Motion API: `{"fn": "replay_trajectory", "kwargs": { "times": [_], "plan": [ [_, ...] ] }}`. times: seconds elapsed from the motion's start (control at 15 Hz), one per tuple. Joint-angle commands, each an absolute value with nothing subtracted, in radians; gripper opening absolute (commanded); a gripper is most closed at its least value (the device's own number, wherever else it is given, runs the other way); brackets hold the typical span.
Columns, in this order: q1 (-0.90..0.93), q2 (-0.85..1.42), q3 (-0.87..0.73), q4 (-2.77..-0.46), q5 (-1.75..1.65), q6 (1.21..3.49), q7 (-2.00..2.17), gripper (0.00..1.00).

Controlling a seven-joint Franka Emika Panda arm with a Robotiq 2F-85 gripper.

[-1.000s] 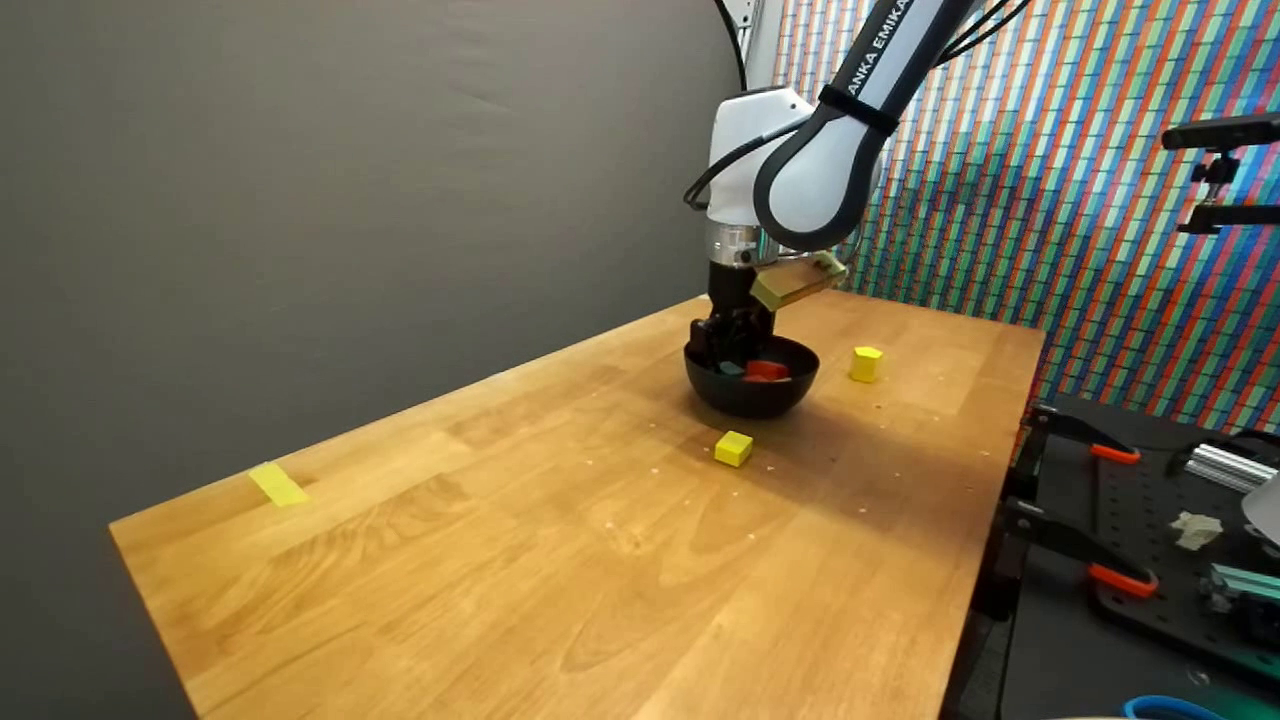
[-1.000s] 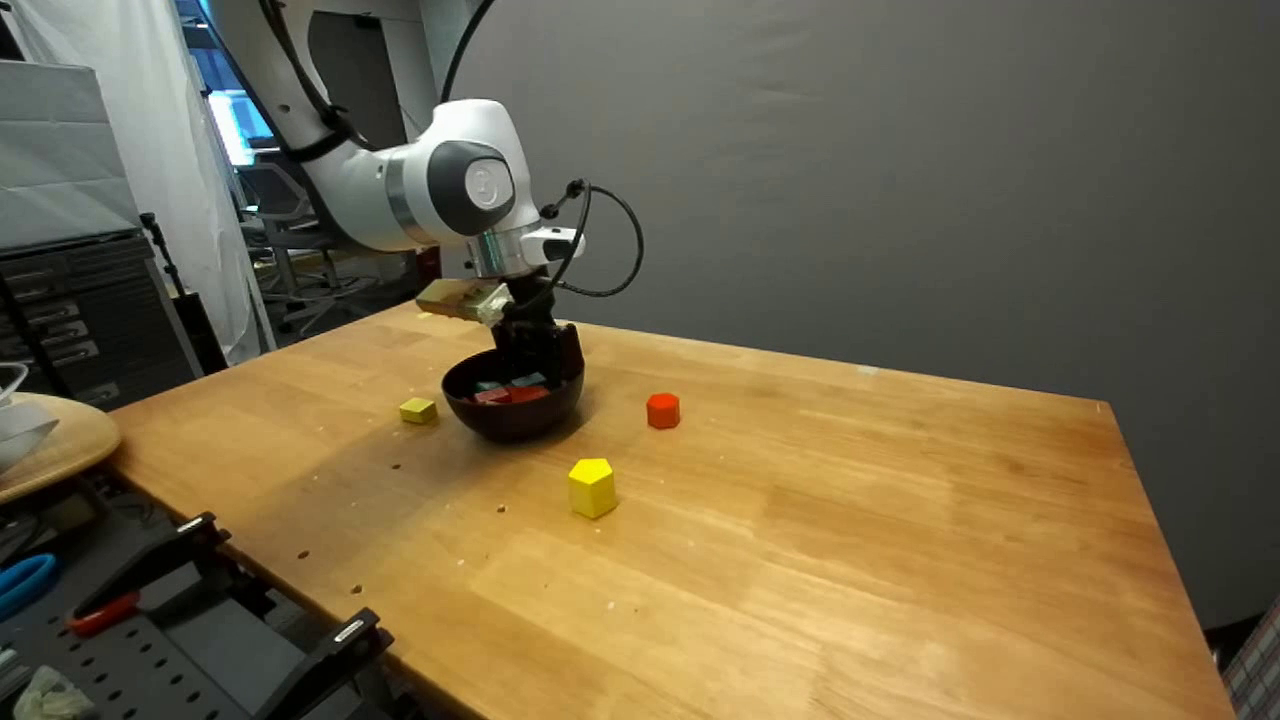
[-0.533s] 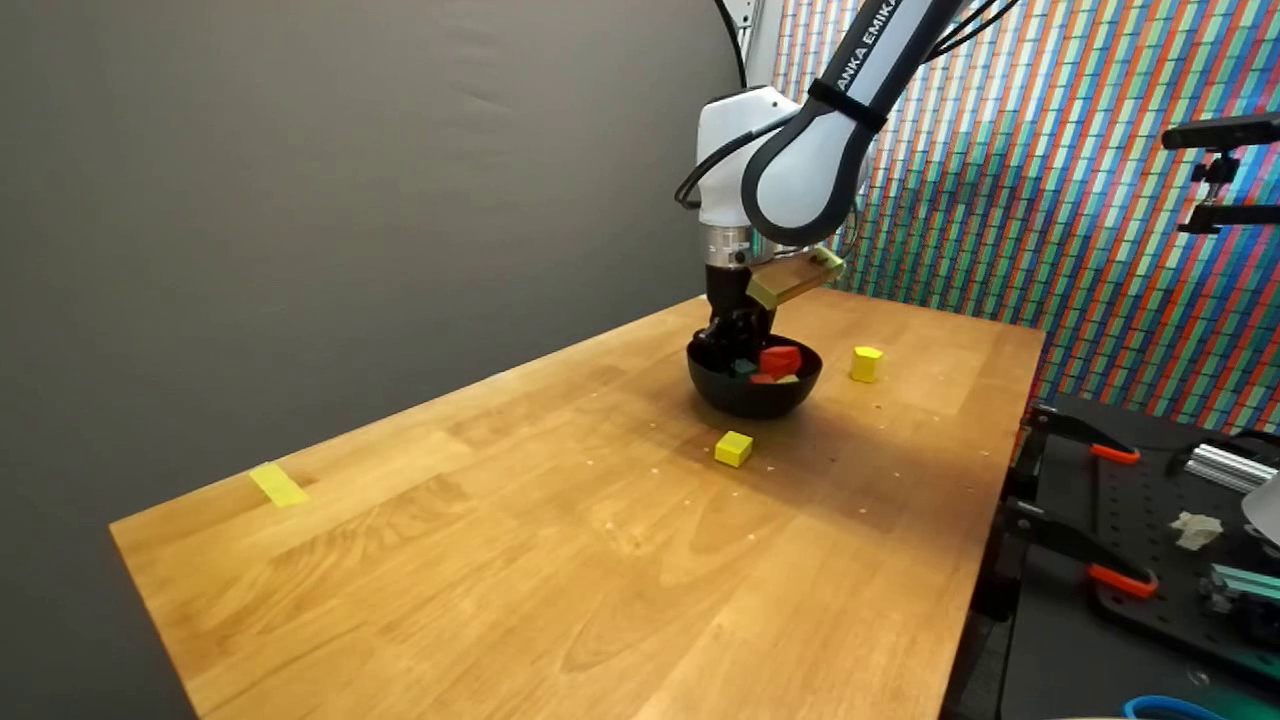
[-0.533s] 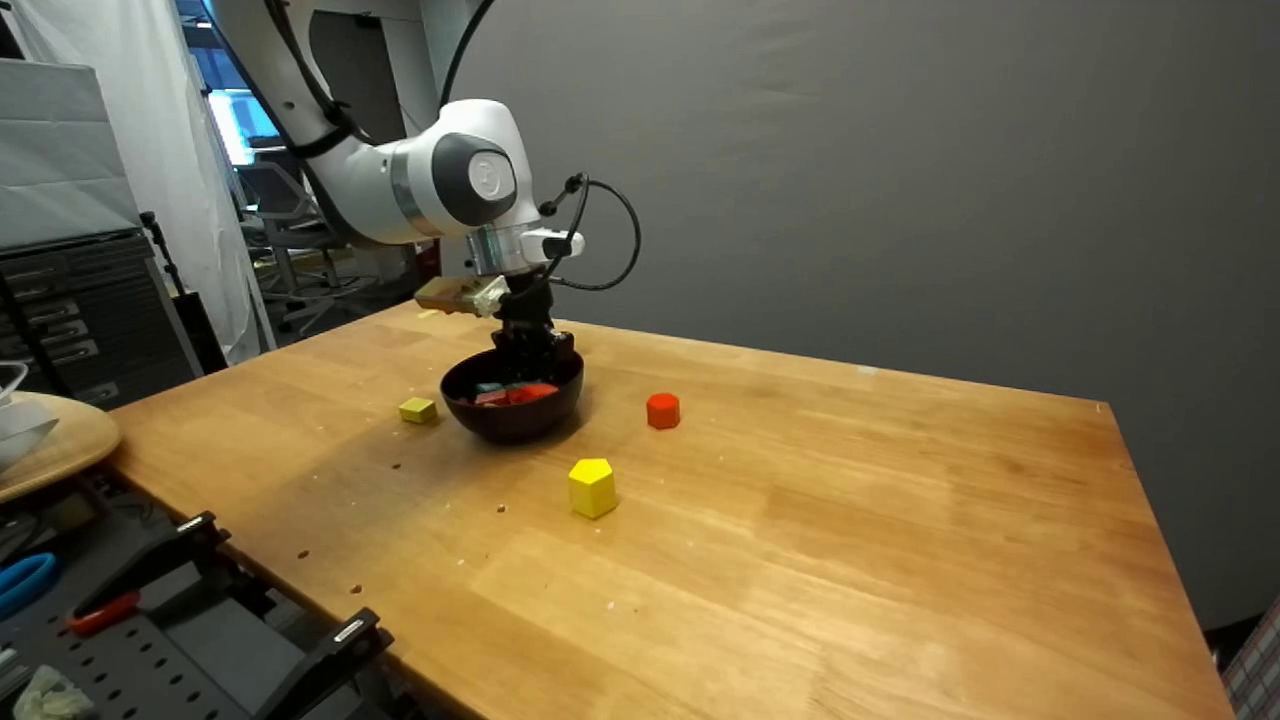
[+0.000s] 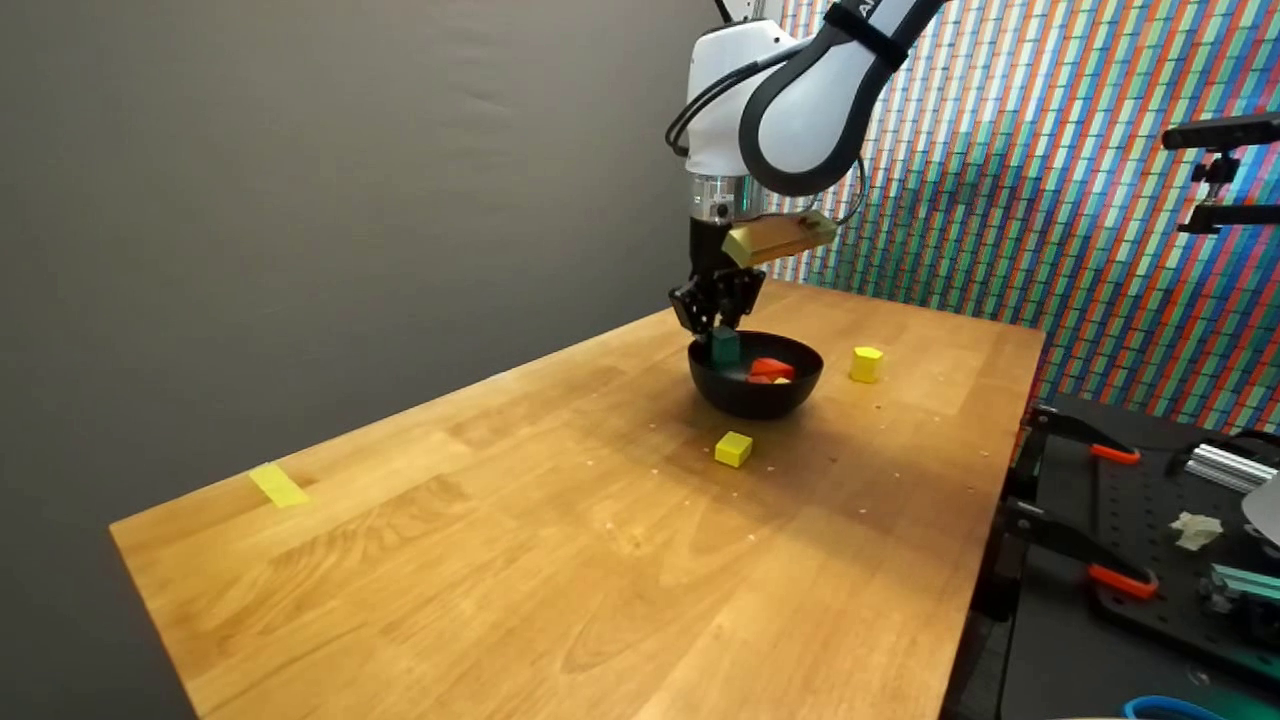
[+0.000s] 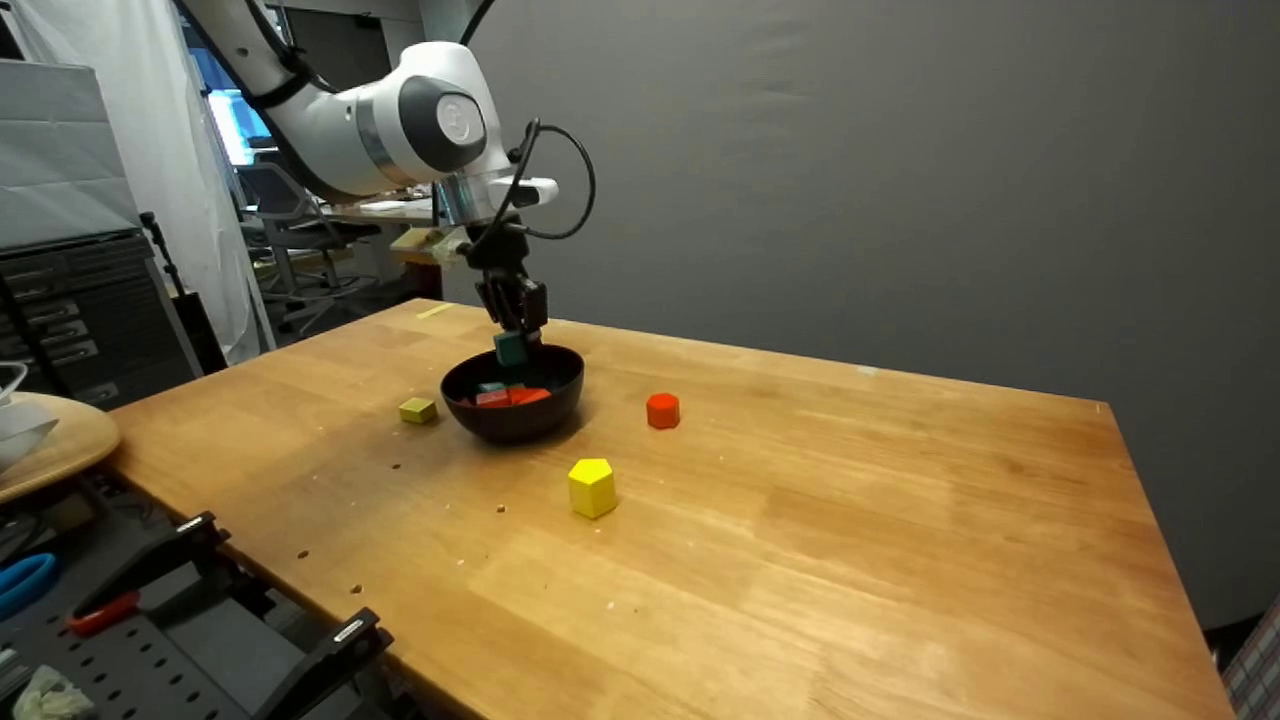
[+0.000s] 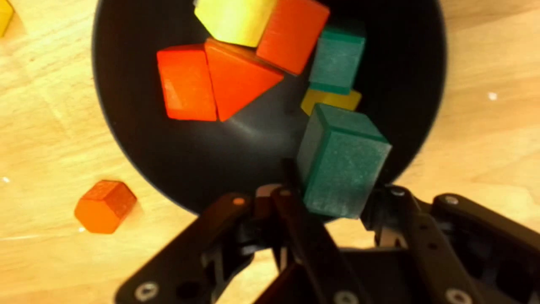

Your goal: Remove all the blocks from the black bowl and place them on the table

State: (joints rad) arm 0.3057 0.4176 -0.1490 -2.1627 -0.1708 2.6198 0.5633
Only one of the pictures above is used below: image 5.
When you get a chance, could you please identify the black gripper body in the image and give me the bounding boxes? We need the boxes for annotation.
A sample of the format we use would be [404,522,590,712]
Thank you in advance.
[688,212,758,289]

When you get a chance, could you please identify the black bowl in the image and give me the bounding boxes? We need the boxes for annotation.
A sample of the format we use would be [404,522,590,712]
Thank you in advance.
[684,330,826,424]

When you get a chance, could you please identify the small white crumpled item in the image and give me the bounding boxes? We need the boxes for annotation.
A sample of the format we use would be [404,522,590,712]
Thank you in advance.
[1168,510,1226,557]

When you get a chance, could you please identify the silver aluminium bar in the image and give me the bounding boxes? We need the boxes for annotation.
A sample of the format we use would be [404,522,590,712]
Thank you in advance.
[1180,440,1280,493]

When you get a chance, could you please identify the gold wrist camera bar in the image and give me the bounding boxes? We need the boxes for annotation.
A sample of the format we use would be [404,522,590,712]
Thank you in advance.
[720,208,839,270]

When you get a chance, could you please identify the grey photo backdrop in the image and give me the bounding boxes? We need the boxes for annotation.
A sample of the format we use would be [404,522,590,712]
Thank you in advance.
[0,0,753,720]

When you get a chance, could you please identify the grey round plate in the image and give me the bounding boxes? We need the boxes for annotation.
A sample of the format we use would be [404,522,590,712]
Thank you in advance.
[1237,471,1280,553]

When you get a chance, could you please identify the multicolour patterned cloth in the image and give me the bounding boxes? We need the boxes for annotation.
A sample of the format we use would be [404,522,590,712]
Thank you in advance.
[732,0,1280,440]

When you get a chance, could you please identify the yellow cube block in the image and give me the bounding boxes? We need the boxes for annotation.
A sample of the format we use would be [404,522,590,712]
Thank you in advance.
[707,427,758,471]

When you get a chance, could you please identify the black pegboard bench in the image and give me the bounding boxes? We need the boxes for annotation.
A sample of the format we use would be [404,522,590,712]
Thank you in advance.
[993,395,1280,692]

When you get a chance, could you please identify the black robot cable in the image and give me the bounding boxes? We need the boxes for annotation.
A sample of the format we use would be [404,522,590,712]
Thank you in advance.
[659,47,757,163]

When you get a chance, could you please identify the teal handled tool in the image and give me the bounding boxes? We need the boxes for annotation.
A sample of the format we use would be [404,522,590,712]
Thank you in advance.
[1195,559,1280,617]

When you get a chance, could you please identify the black clamp orange handle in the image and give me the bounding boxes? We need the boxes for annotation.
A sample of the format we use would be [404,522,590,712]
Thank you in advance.
[1001,493,1163,605]
[1026,402,1146,471]

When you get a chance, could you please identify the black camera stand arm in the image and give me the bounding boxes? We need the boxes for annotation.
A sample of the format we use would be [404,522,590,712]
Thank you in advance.
[1157,113,1280,240]

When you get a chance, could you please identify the blue handled scissors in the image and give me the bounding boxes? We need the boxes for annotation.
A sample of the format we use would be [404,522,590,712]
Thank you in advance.
[1119,692,1230,720]

